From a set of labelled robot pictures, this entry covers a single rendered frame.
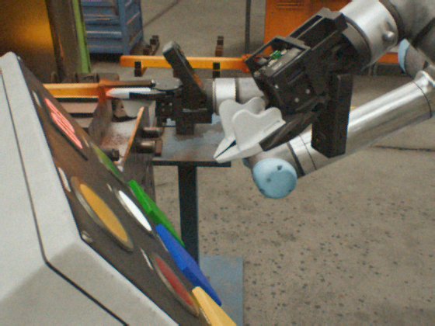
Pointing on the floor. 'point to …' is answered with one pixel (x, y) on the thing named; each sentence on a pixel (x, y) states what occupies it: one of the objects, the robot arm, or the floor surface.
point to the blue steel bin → (113, 26)
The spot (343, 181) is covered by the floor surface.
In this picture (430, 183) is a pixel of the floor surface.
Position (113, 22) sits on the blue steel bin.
